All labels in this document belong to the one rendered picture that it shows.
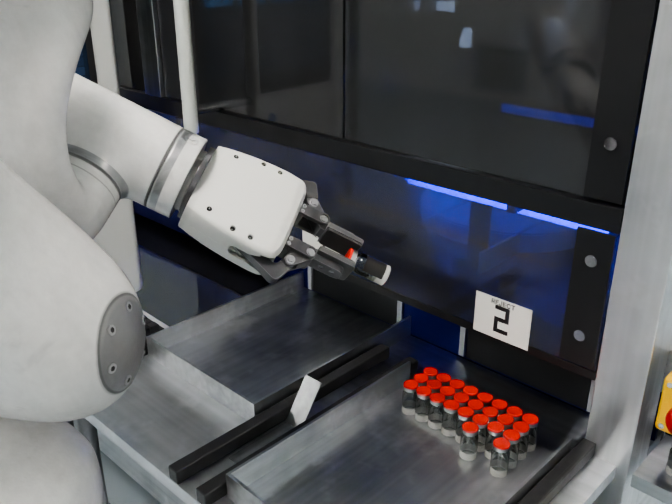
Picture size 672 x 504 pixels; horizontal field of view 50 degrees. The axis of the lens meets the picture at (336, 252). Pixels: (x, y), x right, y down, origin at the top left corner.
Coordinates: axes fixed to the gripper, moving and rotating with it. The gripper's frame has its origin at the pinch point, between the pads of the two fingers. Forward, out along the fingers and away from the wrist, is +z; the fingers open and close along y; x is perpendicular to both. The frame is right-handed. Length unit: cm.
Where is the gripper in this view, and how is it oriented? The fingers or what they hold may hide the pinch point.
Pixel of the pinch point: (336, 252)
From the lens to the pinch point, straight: 71.6
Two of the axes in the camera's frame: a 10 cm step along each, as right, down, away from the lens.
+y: -2.9, 7.9, -5.5
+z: 8.9, 4.4, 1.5
